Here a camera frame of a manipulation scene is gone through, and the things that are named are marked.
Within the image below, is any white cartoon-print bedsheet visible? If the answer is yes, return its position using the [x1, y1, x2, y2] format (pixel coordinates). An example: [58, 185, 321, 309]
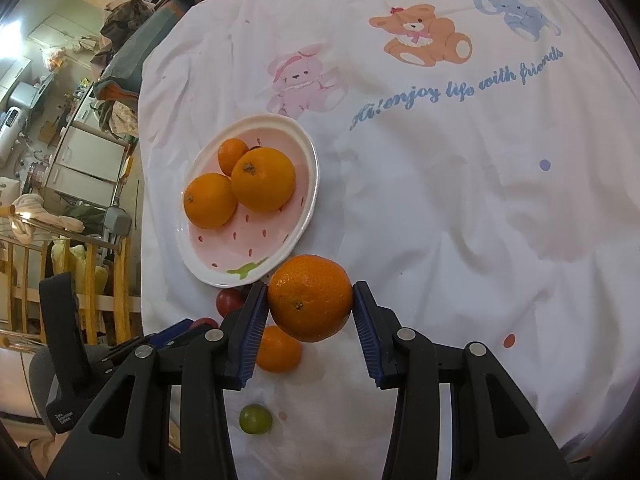
[139, 0, 640, 466]

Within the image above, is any cream hanging towel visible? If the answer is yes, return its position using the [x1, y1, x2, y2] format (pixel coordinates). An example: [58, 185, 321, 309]
[10, 195, 86, 241]

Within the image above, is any grey stool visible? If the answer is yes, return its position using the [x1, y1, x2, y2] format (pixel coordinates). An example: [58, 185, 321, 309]
[102, 207, 133, 241]

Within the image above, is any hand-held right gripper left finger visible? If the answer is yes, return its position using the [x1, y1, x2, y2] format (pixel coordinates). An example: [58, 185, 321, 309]
[45, 282, 269, 480]

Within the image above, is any small green citrus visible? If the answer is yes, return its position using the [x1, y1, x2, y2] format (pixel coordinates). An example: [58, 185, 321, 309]
[239, 403, 274, 435]

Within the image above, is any medium orange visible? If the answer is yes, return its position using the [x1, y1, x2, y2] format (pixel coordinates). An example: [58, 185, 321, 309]
[183, 173, 239, 229]
[267, 255, 354, 343]

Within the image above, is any grey and orange cushion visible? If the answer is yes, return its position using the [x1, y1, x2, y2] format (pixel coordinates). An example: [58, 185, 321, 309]
[95, 7, 196, 103]

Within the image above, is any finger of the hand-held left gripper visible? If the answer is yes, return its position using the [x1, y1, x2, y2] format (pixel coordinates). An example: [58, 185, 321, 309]
[147, 317, 196, 351]
[102, 335, 151, 361]

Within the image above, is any pink strawberry-print plate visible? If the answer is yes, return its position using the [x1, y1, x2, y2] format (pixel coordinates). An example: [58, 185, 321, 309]
[175, 113, 320, 288]

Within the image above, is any white kitchen cabinet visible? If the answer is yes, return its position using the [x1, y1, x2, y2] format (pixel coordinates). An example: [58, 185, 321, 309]
[47, 120, 133, 191]

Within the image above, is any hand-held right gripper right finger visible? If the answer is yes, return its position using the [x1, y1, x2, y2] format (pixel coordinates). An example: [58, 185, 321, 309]
[352, 281, 573, 480]

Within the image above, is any large orange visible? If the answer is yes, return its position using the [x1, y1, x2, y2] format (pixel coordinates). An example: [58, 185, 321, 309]
[230, 147, 296, 213]

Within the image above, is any small orange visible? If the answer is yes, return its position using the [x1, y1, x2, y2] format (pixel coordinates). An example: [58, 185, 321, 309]
[255, 325, 303, 374]
[218, 137, 250, 177]

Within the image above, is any wooden rack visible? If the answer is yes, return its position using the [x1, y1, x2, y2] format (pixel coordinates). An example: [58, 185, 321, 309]
[0, 230, 146, 346]

